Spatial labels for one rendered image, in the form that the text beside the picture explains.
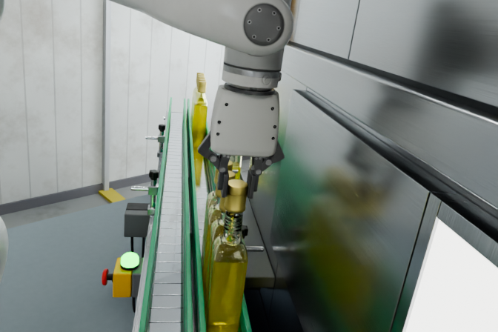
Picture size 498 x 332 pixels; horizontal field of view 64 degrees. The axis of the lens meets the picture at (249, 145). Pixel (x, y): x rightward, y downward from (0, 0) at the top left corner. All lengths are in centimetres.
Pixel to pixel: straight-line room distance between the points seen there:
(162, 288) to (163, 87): 297
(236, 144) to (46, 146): 291
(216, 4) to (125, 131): 323
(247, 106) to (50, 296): 100
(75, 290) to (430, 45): 123
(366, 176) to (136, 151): 338
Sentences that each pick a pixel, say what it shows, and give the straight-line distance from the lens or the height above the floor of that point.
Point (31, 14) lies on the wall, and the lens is 322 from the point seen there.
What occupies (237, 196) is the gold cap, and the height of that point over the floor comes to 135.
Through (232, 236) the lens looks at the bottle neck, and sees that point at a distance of 66.
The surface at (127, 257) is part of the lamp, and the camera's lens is 106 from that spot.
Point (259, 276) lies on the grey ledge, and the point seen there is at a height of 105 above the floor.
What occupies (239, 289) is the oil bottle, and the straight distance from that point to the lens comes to 71.
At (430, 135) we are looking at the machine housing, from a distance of 40.
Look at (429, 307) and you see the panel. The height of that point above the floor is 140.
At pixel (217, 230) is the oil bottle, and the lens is 72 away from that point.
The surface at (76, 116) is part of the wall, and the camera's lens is 344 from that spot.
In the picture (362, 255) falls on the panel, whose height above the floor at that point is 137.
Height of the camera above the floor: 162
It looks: 18 degrees down
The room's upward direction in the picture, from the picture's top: 7 degrees clockwise
